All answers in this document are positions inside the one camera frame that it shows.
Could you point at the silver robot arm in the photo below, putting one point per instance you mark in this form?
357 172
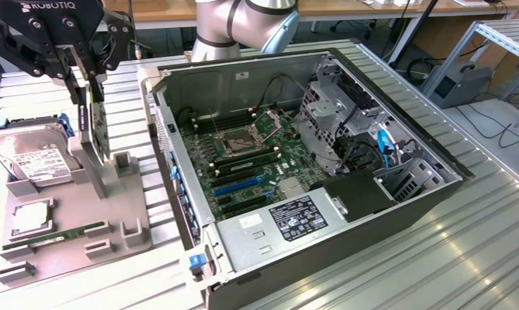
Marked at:
216 32

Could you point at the blue case latch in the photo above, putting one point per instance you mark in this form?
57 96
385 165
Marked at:
196 261

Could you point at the silver chipset heatsink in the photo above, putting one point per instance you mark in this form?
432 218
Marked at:
289 189

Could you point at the silver perforated disk bay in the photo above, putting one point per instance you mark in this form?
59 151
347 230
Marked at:
408 189

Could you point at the blue expansion slot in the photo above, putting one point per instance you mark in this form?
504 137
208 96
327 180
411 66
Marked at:
237 189

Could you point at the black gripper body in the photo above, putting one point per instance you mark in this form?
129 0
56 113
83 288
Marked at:
48 19

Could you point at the silver metal drive cage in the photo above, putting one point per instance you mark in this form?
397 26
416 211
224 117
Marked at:
324 106

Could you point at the blue plastic disk carrier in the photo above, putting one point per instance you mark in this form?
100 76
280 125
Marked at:
67 124

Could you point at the green graphics card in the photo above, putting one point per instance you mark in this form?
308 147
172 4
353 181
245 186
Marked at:
96 129

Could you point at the silver CPU chip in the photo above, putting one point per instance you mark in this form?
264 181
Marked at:
31 218

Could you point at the wooden top desk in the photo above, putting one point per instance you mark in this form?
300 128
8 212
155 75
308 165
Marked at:
168 11
353 11

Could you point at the open black PC case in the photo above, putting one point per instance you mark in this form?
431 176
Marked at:
328 274

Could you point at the green motherboard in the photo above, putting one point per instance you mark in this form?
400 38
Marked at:
287 161

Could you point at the grey power supply unit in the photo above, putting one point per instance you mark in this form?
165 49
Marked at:
251 245

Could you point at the grey equipment box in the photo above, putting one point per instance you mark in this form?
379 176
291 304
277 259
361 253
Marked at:
461 85

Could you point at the grey parts rack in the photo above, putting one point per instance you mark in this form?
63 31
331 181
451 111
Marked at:
69 206

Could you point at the thin metal locking lever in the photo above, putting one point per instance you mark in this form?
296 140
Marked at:
215 122

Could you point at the silver socket cover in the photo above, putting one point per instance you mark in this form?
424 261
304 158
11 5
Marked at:
268 124

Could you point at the black plastic shroud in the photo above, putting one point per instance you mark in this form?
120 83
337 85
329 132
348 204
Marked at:
353 197

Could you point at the silver hard disk drive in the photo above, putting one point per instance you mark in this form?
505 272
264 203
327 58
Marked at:
31 151

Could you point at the CPU socket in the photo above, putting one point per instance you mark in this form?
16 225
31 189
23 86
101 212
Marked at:
240 142

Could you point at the green RAM stick white label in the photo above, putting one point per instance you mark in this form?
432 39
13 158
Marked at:
52 239

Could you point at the black expansion slot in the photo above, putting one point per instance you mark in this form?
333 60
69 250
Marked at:
247 209
241 201
233 181

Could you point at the aluminium frame table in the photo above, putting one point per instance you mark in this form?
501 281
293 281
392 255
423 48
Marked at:
507 34

